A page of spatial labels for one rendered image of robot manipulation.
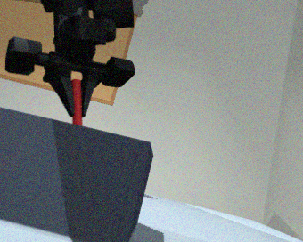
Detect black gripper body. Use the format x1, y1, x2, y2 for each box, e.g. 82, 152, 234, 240
5, 19, 135, 87

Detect red peg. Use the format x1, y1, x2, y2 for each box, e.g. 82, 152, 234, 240
72, 79, 82, 125

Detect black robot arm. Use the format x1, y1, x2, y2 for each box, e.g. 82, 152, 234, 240
40, 0, 134, 51

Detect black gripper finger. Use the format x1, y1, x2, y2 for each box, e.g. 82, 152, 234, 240
43, 61, 75, 117
81, 67, 108, 117

